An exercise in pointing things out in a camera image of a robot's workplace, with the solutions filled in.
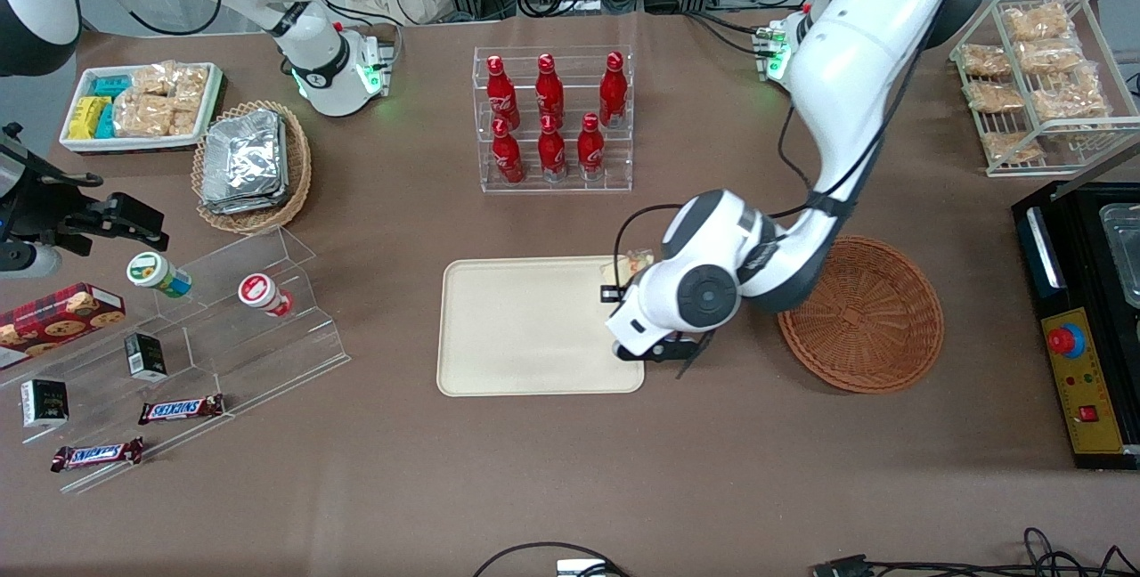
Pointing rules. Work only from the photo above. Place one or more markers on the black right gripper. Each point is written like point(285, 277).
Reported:
point(42, 208)

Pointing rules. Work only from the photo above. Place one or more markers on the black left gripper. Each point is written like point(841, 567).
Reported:
point(606, 293)

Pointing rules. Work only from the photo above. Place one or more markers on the triangle sandwich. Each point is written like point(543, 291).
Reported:
point(637, 264)

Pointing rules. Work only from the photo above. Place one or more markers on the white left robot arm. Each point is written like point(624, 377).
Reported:
point(855, 52)

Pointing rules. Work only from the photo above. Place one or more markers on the white rectangular snack tray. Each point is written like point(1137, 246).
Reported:
point(134, 143)

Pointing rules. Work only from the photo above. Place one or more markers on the beige plastic tray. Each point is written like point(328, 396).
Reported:
point(525, 328)

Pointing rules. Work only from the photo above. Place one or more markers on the light oval wicker basket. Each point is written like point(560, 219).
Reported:
point(298, 167)

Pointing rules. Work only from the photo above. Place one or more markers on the brown wicker basket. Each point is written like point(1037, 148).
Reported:
point(873, 328)

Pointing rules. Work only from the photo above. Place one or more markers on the green lid yogurt cup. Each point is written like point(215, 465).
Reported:
point(151, 271)

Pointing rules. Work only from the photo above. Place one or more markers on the teal snack pack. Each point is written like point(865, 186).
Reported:
point(106, 123)
point(111, 85)

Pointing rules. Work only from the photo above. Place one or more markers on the clear rice cracker bag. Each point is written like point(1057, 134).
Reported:
point(184, 118)
point(191, 83)
point(153, 78)
point(142, 116)

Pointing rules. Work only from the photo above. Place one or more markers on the yellow snack pack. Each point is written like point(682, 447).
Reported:
point(86, 118)

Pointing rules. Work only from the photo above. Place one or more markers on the silver foil pack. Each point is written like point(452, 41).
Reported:
point(249, 205)
point(242, 154)

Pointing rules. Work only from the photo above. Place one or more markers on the red cookie box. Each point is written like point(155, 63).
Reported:
point(53, 323)

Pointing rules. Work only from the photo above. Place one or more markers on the small black box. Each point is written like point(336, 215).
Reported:
point(145, 357)
point(44, 402)

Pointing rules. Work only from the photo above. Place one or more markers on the red lid yogurt cup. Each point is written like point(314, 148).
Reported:
point(258, 292)

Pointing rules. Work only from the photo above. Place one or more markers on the clear acrylic stepped display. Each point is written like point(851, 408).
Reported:
point(223, 354)

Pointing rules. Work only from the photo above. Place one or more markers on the clear acrylic bottle rack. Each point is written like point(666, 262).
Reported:
point(570, 190)

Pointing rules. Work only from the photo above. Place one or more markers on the brown snickers bar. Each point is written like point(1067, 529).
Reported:
point(98, 454)
point(183, 409)

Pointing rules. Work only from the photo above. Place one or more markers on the red cola bottle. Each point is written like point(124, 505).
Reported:
point(508, 158)
point(549, 92)
point(500, 92)
point(590, 154)
point(613, 92)
point(552, 154)

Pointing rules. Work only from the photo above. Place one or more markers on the clear peanut snack bag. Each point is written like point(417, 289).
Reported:
point(1069, 98)
point(1011, 148)
point(1038, 22)
point(1049, 56)
point(993, 97)
point(986, 61)

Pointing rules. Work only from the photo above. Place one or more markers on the red emergency stop button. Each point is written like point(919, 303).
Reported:
point(1065, 341)

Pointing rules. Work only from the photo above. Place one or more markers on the black yellow control box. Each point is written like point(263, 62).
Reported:
point(1082, 399)

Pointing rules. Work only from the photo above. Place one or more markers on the clear plastic container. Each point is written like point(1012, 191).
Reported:
point(1124, 247)

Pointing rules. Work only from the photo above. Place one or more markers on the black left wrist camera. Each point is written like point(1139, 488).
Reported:
point(611, 295)

